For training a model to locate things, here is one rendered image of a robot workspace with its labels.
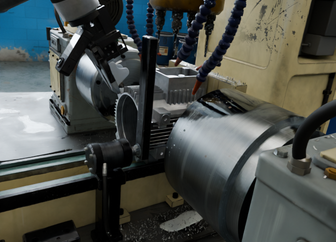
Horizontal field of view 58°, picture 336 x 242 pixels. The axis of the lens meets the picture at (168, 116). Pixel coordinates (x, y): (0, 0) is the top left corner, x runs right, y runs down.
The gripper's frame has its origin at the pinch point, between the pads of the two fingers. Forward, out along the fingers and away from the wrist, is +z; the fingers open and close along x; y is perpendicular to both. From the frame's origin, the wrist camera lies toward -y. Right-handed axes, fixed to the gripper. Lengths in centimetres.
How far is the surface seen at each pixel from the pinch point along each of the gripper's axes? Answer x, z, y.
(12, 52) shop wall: 555, 95, -23
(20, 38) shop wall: 552, 81, 4
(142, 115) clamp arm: -20.6, -2.1, -1.4
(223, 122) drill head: -36.9, -2.7, 6.0
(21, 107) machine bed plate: 73, 18, -27
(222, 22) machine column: 1.2, 1.1, 39.0
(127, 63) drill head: 14.7, 1.8, 10.6
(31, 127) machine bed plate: 49, 18, -26
